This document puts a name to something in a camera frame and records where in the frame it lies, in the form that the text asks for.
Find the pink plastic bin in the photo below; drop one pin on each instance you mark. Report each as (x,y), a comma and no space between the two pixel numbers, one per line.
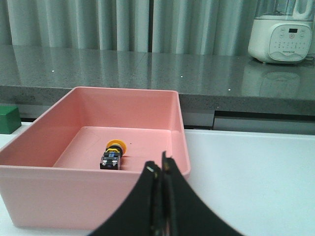
(50,175)

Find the yellow push button switch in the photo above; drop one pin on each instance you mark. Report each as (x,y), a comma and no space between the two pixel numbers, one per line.
(114,151)

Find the grey stone counter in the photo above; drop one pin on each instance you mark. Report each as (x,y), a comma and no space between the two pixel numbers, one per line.
(234,93)

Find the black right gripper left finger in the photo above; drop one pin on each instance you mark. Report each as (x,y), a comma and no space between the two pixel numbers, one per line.
(140,214)

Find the grey pleated curtain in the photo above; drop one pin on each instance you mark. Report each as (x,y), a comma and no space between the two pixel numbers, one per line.
(198,27)

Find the green cube block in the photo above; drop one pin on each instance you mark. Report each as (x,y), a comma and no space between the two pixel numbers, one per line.
(9,119)

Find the white blender appliance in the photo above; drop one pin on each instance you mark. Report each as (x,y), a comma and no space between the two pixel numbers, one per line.
(282,31)

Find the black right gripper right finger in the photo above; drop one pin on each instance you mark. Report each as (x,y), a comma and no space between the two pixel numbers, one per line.
(186,213)

